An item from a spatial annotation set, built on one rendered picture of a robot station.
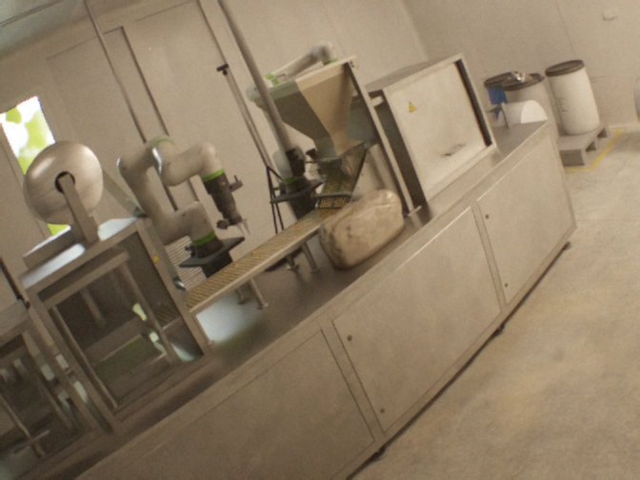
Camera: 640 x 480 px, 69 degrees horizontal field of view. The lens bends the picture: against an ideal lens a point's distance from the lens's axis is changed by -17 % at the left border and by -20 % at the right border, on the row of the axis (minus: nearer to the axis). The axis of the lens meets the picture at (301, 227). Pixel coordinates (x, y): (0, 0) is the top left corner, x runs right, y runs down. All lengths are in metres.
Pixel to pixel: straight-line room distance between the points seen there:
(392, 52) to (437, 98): 3.53
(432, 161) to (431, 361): 0.91
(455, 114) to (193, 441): 1.92
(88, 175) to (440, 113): 1.63
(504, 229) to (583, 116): 2.49
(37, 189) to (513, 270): 2.16
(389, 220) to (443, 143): 0.61
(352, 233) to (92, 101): 2.88
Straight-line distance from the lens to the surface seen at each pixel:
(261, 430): 1.88
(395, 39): 6.25
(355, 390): 2.07
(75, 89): 4.45
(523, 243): 2.83
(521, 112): 3.45
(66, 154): 1.84
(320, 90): 2.22
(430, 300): 2.27
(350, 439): 2.14
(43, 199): 1.81
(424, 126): 2.54
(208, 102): 4.78
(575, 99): 4.93
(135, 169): 2.44
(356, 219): 2.09
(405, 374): 2.24
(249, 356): 1.80
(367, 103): 2.30
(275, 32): 5.25
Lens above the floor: 1.57
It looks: 16 degrees down
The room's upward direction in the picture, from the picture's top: 24 degrees counter-clockwise
